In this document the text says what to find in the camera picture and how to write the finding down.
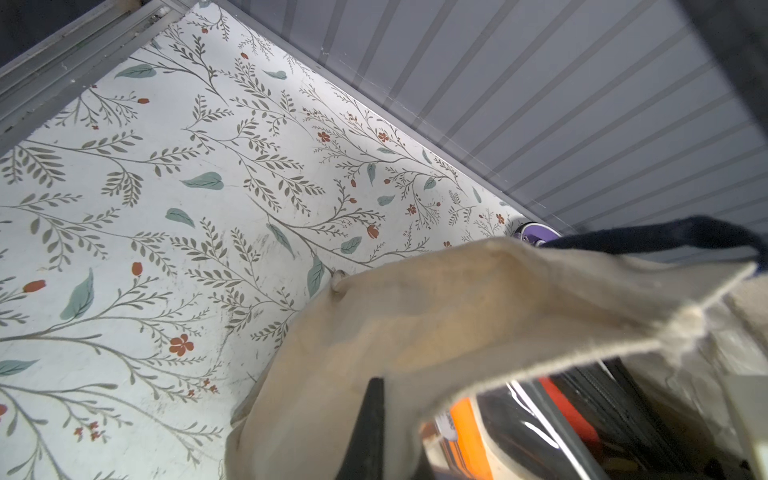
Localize beige canvas tote bag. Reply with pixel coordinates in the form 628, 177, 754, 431
224, 216, 767, 479

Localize black paddle cases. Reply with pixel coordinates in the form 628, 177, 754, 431
414, 359, 753, 479

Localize floral table mat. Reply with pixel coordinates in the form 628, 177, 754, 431
1, 2, 519, 479

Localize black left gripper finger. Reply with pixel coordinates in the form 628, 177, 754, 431
336, 377, 385, 480

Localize purple paddle case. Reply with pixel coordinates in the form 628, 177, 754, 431
514, 222, 561, 246

